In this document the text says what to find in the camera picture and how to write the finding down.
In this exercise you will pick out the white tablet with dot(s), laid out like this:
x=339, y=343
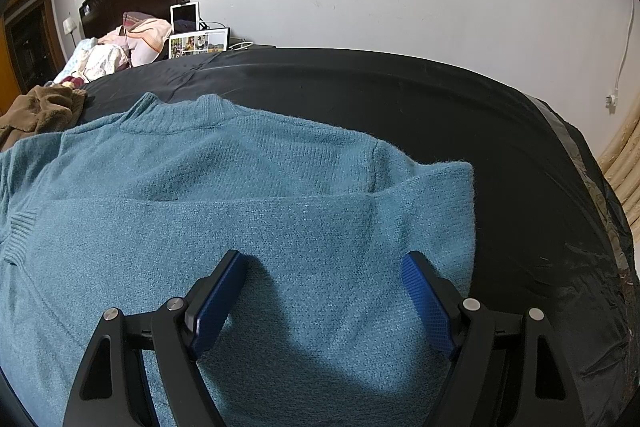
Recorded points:
x=185, y=14

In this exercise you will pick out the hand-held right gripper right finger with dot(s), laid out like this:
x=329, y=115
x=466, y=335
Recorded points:
x=427, y=302

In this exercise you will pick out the beige curtain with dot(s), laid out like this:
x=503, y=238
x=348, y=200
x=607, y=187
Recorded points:
x=622, y=167

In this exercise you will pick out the wooden wardrobe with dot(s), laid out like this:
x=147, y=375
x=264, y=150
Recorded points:
x=30, y=32

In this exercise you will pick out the white bedside lamp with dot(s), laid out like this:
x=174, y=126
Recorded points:
x=70, y=26

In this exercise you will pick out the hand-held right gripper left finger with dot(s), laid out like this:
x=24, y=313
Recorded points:
x=217, y=307

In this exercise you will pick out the pink striped pillow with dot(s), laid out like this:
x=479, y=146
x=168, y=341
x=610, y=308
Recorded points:
x=147, y=34

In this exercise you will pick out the black satin sheet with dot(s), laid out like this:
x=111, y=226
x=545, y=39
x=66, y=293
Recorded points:
x=450, y=107

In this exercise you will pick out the teal knit sweater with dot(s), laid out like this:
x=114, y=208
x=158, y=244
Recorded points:
x=225, y=207

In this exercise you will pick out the photo collage frame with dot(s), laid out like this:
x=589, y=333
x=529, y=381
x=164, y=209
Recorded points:
x=200, y=43

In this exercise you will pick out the light patterned garment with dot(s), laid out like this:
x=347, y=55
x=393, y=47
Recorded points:
x=100, y=59

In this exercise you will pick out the brown fleece garment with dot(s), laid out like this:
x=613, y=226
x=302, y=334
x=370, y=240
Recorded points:
x=42, y=112

